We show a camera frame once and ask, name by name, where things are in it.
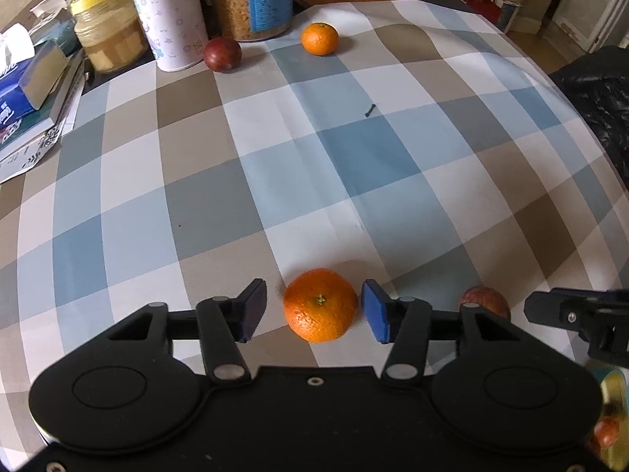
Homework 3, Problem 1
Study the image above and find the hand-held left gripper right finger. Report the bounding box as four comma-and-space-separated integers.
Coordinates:
361, 278, 524, 388

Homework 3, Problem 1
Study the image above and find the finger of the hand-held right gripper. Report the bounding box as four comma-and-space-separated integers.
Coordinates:
523, 288, 629, 367

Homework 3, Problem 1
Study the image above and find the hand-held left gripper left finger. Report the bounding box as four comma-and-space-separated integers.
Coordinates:
105, 278, 269, 387

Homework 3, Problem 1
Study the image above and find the bright orange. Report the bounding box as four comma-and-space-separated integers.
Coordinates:
283, 268, 359, 345

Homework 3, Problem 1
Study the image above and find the dark purple plum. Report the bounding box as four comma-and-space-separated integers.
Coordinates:
459, 285, 512, 320

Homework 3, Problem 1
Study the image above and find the golden tin tray teal rim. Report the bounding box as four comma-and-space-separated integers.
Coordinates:
587, 366, 629, 472

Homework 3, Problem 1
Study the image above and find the small red tomato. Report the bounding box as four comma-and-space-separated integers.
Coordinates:
592, 415, 621, 450

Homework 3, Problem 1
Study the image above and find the checkered tablecloth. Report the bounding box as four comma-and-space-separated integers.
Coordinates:
0, 0, 629, 458

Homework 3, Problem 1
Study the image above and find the dark red plum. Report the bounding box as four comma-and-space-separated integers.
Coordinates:
203, 36, 243, 74

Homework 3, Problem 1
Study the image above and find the small orange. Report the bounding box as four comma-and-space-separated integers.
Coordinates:
301, 22, 340, 56

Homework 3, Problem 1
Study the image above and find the stack of books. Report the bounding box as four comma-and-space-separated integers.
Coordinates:
0, 49, 88, 160

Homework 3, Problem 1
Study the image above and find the glass jar yellow lid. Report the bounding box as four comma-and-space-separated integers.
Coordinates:
69, 0, 149, 76

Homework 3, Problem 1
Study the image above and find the white thermos lilac lid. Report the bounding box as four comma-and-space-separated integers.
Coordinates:
122, 0, 210, 73

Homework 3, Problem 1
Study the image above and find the glass jar blue label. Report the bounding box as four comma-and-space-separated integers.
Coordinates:
209, 0, 294, 42

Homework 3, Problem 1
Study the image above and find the red paper bag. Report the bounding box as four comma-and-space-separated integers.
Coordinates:
457, 0, 499, 23

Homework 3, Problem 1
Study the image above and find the blue tissue pack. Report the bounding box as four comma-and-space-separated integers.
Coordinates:
0, 24, 70, 126

